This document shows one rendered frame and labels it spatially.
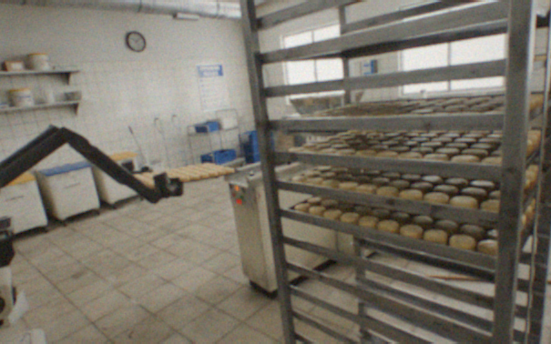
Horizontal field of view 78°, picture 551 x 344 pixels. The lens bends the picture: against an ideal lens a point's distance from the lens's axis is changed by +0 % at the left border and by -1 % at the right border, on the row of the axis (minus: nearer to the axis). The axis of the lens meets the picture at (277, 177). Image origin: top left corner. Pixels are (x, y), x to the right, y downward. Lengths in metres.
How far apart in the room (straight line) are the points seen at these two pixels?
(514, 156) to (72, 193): 4.93
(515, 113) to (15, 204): 4.88
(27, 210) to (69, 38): 2.47
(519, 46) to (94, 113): 5.63
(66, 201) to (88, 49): 2.27
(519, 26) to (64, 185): 4.92
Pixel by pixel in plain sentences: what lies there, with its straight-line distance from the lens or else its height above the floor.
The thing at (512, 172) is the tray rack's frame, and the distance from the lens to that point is 0.68.
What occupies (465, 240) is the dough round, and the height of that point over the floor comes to 1.06.
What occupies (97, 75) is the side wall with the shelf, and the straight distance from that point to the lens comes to 5.99.
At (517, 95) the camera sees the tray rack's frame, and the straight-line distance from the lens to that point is 0.66.
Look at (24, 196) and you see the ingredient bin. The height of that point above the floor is 0.53.
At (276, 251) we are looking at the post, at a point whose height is 0.93.
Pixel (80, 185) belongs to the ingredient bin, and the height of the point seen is 0.49.
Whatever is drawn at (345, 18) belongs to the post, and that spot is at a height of 1.62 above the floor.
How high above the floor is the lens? 1.42
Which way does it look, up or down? 15 degrees down
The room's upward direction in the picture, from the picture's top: 7 degrees counter-clockwise
